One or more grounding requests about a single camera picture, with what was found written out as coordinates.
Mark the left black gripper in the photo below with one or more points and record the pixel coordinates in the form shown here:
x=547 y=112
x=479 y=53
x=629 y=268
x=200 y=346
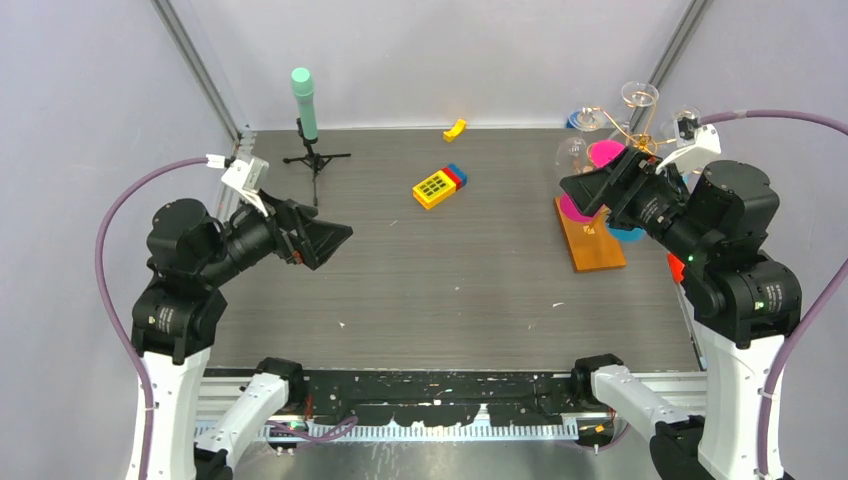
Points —
x=313 y=240

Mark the blue small block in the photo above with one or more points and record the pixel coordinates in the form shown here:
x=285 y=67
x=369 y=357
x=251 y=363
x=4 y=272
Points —
x=572 y=121

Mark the blue plastic wine glass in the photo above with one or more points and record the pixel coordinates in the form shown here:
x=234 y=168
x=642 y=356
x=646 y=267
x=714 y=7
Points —
x=626 y=236

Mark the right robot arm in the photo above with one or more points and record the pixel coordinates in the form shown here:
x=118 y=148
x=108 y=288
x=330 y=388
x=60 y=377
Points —
x=745 y=307

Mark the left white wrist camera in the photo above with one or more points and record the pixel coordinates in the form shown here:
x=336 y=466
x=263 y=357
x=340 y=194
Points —
x=245 y=177

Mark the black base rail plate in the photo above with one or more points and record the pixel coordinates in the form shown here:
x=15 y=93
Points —
x=436 y=398

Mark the green microphone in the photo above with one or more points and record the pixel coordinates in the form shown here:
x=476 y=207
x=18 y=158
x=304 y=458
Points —
x=303 y=89

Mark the red object at edge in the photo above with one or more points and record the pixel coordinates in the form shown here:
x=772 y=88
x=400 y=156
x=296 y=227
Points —
x=676 y=267

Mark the red toy block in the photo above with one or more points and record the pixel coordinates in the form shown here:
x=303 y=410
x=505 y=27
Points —
x=454 y=176

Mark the clear wine glass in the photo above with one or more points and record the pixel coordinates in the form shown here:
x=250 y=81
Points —
x=571 y=157
x=682 y=112
x=641 y=100

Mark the yellow curved block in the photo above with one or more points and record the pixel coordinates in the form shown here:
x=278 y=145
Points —
x=455 y=131

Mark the yellow toy calculator block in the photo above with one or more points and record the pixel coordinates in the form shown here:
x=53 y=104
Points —
x=433 y=190

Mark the wooden rack base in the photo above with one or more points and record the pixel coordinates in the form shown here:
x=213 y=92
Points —
x=590 y=245

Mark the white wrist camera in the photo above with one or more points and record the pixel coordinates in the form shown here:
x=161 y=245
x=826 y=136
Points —
x=245 y=177
x=696 y=146

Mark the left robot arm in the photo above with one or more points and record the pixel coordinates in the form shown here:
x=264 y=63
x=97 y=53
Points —
x=174 y=324

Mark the blue toy block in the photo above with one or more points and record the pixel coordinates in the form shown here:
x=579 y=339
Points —
x=460 y=172

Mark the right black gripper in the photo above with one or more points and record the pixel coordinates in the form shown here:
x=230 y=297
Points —
x=615 y=187

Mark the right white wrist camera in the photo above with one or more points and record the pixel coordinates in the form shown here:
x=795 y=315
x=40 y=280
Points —
x=696 y=146

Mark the clear wine glass top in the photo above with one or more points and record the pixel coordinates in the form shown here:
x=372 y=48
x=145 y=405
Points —
x=641 y=100

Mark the gold wine glass rack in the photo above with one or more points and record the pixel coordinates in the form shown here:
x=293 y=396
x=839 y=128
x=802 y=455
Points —
x=591 y=117

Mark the pink plastic wine glass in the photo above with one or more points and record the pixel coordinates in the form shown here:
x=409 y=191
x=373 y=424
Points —
x=599 y=154

